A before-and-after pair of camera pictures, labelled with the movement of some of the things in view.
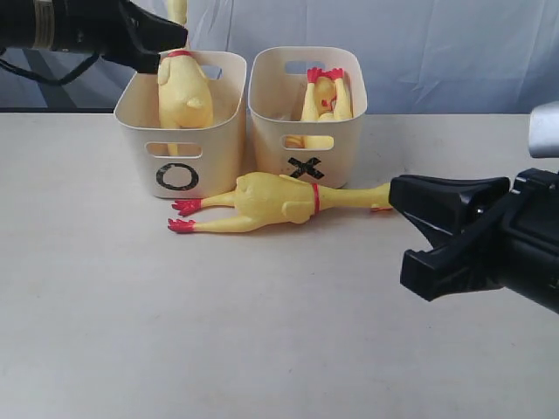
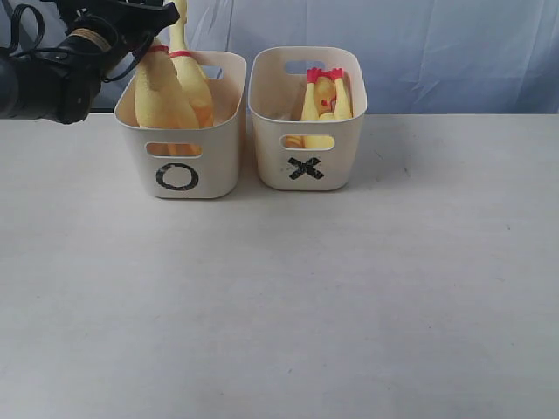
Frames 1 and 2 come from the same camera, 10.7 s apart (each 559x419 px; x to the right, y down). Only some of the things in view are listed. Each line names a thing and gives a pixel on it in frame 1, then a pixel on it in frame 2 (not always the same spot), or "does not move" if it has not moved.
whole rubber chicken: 184,98 does not move
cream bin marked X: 276,86 does not move
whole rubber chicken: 263,197 -> 162,99
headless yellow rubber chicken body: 324,99 does not move
